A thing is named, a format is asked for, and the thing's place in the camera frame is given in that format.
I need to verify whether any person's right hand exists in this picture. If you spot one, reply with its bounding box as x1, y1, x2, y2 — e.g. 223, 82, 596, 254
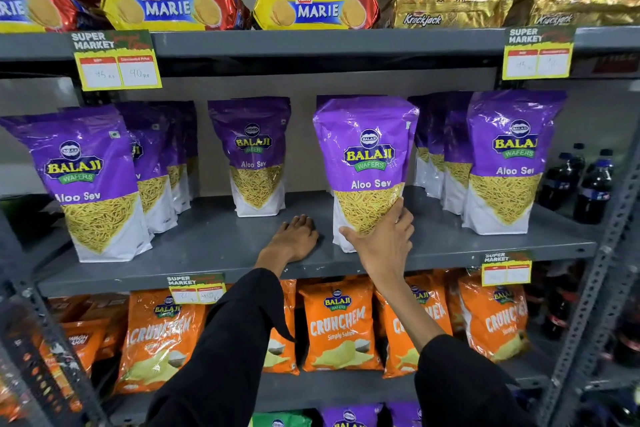
339, 197, 416, 285

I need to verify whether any person's left hand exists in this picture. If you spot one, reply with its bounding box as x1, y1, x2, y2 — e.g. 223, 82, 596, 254
255, 214, 320, 271

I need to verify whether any purple snack pouch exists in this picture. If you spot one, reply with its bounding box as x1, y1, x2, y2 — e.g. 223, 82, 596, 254
313, 95, 420, 253

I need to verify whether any person's left forearm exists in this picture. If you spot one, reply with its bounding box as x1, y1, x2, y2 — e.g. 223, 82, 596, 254
144, 254, 297, 427

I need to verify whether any person's right forearm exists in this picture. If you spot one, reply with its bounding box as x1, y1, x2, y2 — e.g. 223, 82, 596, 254
371, 273, 538, 427

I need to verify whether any row of orange chip bags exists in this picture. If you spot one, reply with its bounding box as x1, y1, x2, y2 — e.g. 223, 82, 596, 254
37, 269, 532, 395

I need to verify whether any small yellow green price tag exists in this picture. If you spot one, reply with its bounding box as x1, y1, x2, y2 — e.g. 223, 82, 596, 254
481, 251, 534, 288
167, 274, 227, 305

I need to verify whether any small purple snack packet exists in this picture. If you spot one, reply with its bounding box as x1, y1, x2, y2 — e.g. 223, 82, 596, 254
386, 403, 424, 427
320, 404, 383, 427

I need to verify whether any grey metal shelf rack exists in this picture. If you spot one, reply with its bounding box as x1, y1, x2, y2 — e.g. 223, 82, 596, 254
0, 25, 640, 427

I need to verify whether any green snack packet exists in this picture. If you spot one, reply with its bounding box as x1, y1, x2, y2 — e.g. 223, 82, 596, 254
251, 412, 312, 427

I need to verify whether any dark soda bottle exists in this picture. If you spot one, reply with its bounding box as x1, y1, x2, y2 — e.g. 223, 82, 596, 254
537, 143, 586, 212
542, 282, 577, 341
573, 148, 615, 225

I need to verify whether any row of purple snack bags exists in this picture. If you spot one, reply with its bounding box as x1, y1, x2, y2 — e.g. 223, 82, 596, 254
0, 90, 568, 263

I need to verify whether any large yellow green price tag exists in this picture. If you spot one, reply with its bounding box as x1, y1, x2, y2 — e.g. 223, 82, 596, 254
502, 25, 576, 81
70, 30, 163, 91

